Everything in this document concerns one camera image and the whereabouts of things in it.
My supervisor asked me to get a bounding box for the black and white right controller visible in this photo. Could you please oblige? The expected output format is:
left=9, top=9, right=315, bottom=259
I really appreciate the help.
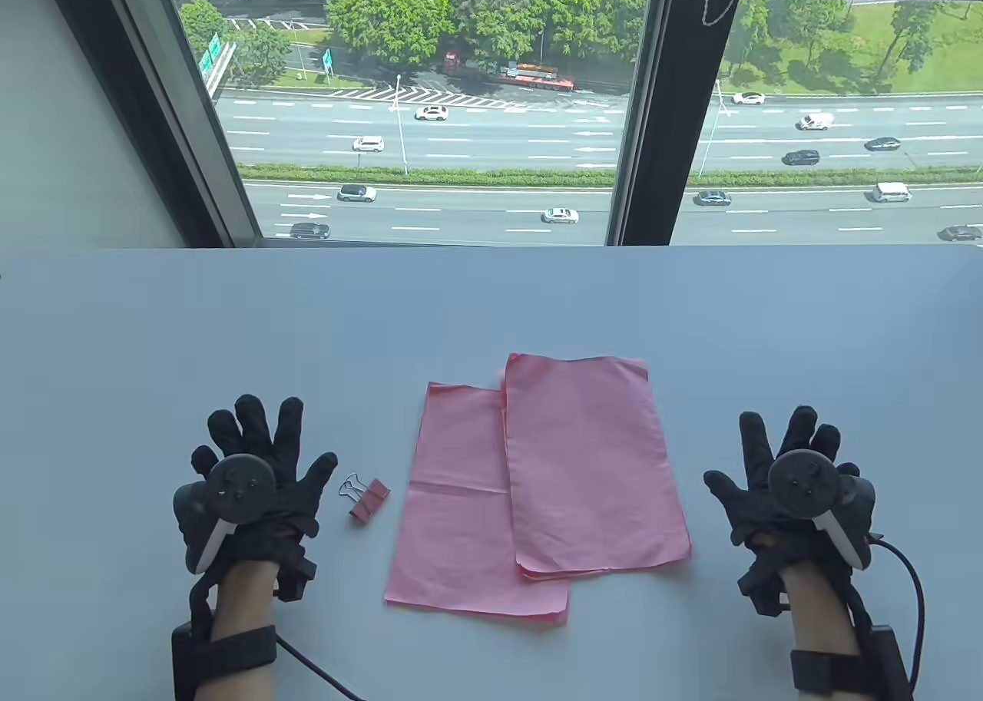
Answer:
left=768, top=451, right=876, bottom=571

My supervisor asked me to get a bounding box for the black right wrist strap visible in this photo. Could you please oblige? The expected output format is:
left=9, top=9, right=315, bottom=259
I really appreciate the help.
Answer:
left=791, top=626, right=915, bottom=701

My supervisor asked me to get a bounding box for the black and white controller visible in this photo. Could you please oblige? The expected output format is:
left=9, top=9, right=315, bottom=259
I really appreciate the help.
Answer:
left=174, top=454, right=276, bottom=576
left=768, top=451, right=876, bottom=571

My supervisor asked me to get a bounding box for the black left wrist strap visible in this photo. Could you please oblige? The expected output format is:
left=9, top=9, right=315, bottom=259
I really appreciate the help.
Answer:
left=170, top=623, right=279, bottom=701

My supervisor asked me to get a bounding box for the dark window frame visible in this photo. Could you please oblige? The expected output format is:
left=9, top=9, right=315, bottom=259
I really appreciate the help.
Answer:
left=46, top=0, right=983, bottom=249

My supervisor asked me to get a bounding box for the person's left forearm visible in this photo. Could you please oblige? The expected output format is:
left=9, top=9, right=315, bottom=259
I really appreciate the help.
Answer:
left=207, top=559, right=281, bottom=644

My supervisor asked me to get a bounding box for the person's right forearm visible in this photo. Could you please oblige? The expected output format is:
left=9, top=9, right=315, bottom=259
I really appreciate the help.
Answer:
left=779, top=559, right=862, bottom=656

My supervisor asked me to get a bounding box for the person's left hand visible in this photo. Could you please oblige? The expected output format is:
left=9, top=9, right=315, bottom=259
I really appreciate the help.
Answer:
left=192, top=394, right=339, bottom=573

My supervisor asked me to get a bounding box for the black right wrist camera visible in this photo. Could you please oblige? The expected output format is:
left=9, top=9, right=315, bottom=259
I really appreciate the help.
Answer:
left=737, top=555, right=788, bottom=617

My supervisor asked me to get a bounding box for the black wrist strap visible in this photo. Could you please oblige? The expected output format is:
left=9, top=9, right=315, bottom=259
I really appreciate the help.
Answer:
left=791, top=626, right=915, bottom=701
left=170, top=623, right=279, bottom=701

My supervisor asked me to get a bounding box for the person's right hand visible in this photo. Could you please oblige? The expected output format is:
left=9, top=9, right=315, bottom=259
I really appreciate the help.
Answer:
left=703, top=405, right=861, bottom=571

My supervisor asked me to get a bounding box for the pink binder clip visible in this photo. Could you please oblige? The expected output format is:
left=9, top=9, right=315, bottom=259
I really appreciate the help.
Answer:
left=339, top=473, right=391, bottom=523

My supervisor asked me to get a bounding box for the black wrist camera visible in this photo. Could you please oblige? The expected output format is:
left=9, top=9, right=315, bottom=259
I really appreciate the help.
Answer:
left=737, top=555, right=788, bottom=617
left=273, top=540, right=317, bottom=603

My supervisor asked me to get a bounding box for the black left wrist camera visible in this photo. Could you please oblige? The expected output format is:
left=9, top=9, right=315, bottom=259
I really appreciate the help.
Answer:
left=273, top=540, right=317, bottom=603

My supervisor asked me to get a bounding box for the black and white left controller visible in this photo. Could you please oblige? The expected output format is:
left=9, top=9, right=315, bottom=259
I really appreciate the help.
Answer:
left=174, top=454, right=276, bottom=576

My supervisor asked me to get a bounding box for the stack of pink paper sheets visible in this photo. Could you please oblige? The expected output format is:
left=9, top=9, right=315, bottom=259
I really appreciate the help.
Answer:
left=384, top=353, right=692, bottom=625

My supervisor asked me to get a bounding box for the black cable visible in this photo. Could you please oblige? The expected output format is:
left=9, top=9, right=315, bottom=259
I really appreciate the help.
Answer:
left=868, top=536, right=925, bottom=686
left=275, top=636, right=366, bottom=701
left=188, top=567, right=223, bottom=633

